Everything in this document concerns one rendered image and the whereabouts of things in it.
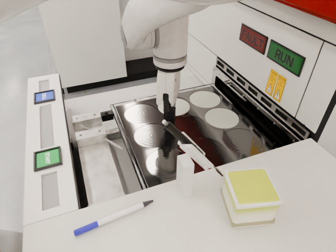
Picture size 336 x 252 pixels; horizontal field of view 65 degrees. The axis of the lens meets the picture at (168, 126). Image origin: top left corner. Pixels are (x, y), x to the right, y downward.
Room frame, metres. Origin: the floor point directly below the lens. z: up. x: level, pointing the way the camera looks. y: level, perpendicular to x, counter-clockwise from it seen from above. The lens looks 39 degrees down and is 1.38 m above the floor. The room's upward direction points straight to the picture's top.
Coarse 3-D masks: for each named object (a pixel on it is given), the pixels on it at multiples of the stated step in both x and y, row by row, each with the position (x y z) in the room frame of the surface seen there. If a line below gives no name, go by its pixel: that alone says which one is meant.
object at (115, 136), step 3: (108, 129) 0.63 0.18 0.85; (111, 129) 0.63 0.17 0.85; (117, 132) 0.62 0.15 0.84; (108, 135) 0.61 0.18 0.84; (111, 135) 0.61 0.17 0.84; (114, 135) 0.62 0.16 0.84; (117, 135) 0.62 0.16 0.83; (120, 135) 0.62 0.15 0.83; (126, 135) 0.63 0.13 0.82; (108, 138) 0.61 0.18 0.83; (111, 138) 0.61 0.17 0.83; (114, 138) 0.62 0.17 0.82; (117, 138) 0.62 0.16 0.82
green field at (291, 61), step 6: (270, 48) 0.65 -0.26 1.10; (276, 48) 0.63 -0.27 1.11; (282, 48) 0.61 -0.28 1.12; (270, 54) 0.64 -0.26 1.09; (276, 54) 0.63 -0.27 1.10; (282, 54) 0.61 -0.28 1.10; (288, 54) 0.59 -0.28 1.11; (294, 54) 0.58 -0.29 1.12; (276, 60) 0.62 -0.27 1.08; (282, 60) 0.60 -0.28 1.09; (288, 60) 0.59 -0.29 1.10; (294, 60) 0.57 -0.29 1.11; (300, 60) 0.56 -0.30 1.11; (288, 66) 0.58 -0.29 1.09; (294, 66) 0.57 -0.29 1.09; (294, 72) 0.56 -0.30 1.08
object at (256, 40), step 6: (246, 30) 0.75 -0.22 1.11; (240, 36) 0.77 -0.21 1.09; (246, 36) 0.75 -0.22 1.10; (252, 36) 0.72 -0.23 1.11; (258, 36) 0.70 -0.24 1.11; (246, 42) 0.74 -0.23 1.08; (252, 42) 0.72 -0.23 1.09; (258, 42) 0.70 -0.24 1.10; (264, 42) 0.67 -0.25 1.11; (258, 48) 0.69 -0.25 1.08
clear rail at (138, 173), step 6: (114, 108) 0.67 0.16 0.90; (114, 114) 0.64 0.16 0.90; (120, 126) 0.58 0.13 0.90; (120, 132) 0.56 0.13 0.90; (126, 138) 0.53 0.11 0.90; (126, 144) 0.51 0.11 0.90; (126, 150) 0.49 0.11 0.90; (132, 156) 0.46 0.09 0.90; (132, 162) 0.44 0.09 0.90; (138, 168) 0.42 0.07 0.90; (138, 174) 0.41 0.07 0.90; (138, 180) 0.39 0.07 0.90; (144, 180) 0.39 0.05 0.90; (144, 186) 0.37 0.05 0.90
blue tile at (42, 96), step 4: (44, 92) 0.66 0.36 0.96; (48, 92) 0.66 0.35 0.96; (52, 92) 0.66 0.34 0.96; (36, 96) 0.64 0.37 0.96; (40, 96) 0.64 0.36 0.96; (44, 96) 0.64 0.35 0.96; (48, 96) 0.64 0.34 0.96; (52, 96) 0.64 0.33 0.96; (36, 100) 0.62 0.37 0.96; (40, 100) 0.62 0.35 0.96
